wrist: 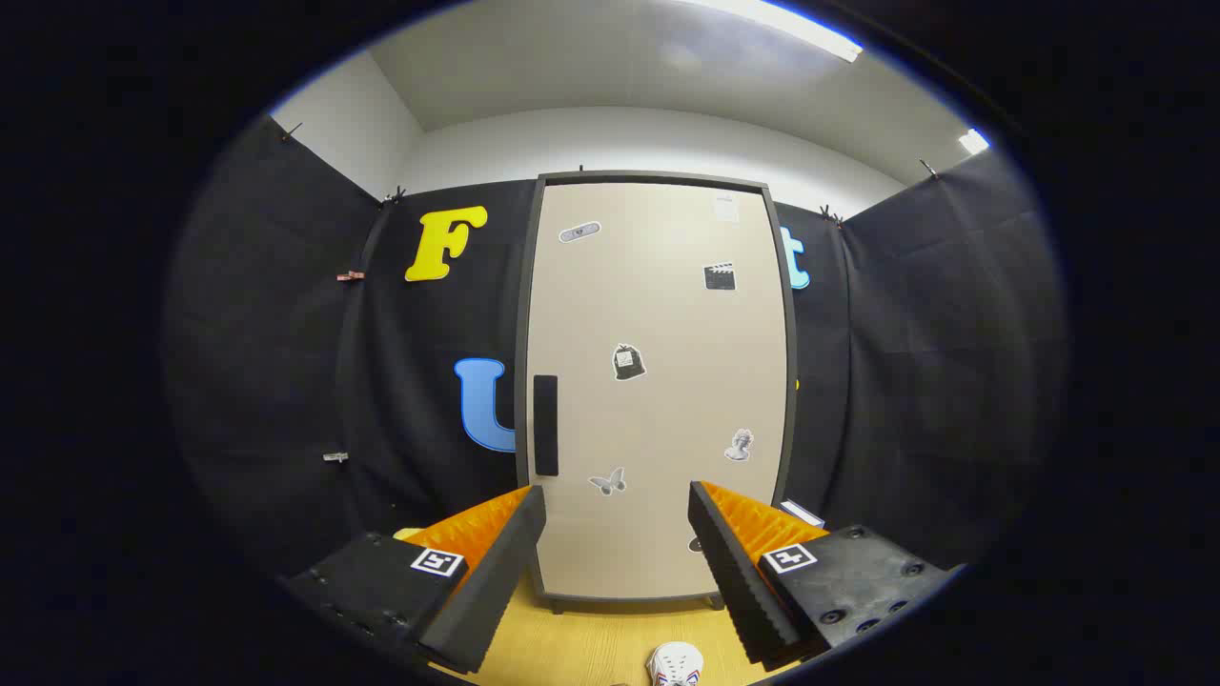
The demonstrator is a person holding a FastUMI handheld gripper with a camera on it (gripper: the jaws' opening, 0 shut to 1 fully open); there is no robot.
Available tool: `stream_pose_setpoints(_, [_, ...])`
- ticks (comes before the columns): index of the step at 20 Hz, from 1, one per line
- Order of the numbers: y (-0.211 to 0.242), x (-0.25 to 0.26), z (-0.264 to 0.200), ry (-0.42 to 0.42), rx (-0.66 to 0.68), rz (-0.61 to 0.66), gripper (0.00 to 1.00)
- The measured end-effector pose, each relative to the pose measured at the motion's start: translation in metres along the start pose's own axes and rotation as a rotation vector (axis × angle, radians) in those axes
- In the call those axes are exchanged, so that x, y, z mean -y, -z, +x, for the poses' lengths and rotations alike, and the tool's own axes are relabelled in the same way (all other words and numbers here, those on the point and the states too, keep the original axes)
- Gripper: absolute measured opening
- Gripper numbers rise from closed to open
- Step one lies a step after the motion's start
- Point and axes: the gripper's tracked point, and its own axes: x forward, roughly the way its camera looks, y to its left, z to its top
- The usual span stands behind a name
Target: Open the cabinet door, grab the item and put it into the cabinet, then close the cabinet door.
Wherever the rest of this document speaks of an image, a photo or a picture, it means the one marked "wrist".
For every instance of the black cloth clip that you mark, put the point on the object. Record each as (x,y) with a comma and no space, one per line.
(291,131)
(927,169)
(830,215)
(393,197)

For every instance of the small ceiling light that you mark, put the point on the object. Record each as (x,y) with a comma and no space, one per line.
(974,141)

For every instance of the beige cabinet door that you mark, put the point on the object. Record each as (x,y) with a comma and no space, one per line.
(658,314)

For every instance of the dark grey cabinet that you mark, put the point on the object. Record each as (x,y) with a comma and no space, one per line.
(521,381)

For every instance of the long ceiling light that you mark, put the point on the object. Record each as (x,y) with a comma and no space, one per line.
(801,29)

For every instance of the black backdrop cloth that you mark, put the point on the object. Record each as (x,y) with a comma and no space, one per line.
(905,381)

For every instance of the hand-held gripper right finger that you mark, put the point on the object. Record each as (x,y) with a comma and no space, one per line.
(729,572)

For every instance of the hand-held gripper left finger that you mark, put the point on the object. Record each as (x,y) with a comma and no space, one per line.
(505,572)

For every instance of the white sneaker with striped sides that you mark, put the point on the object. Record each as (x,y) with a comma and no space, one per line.
(675,662)

